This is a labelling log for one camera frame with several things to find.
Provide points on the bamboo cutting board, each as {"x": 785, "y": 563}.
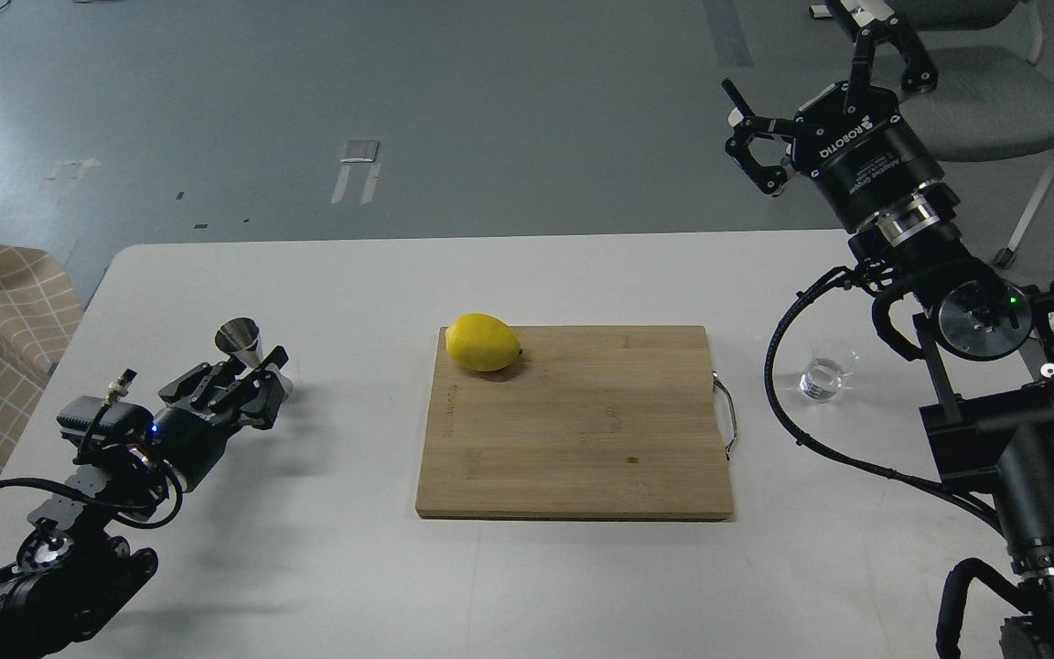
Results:
{"x": 591, "y": 423}

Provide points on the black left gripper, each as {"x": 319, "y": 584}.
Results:
{"x": 208, "y": 405}

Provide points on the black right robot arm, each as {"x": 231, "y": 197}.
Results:
{"x": 988, "y": 345}

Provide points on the steel double jigger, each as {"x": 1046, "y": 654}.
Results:
{"x": 240, "y": 338}

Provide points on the clear glass cup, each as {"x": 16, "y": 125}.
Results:
{"x": 829, "y": 372}

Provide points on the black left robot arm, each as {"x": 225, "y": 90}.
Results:
{"x": 71, "y": 576}

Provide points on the grey office chair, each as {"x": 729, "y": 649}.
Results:
{"x": 990, "y": 104}

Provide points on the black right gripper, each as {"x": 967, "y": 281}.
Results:
{"x": 851, "y": 141}

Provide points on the yellow lemon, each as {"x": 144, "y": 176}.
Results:
{"x": 482, "y": 343}

